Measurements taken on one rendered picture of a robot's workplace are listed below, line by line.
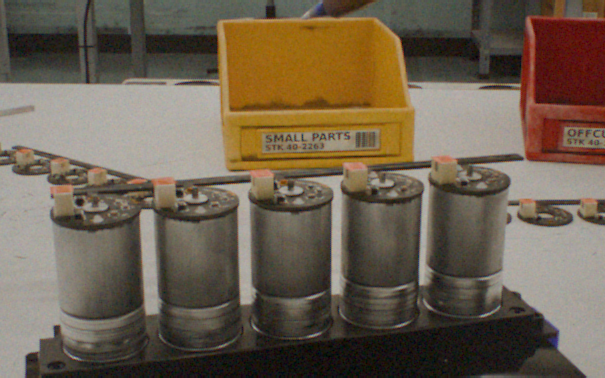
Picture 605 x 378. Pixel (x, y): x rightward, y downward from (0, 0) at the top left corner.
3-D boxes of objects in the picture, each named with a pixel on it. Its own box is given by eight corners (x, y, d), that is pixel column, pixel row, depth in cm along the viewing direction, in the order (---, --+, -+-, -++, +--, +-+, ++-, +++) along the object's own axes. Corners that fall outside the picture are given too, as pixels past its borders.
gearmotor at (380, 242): (428, 348, 30) (436, 191, 28) (352, 358, 29) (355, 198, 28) (400, 314, 32) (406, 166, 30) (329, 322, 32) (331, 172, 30)
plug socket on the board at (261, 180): (282, 198, 28) (282, 176, 28) (253, 200, 28) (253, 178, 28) (276, 189, 29) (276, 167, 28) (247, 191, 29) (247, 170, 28)
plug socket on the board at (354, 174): (375, 190, 29) (376, 168, 28) (347, 192, 28) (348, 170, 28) (367, 181, 29) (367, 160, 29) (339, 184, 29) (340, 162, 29)
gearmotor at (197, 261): (249, 371, 29) (246, 207, 27) (165, 382, 28) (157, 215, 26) (233, 334, 31) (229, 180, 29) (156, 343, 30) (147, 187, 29)
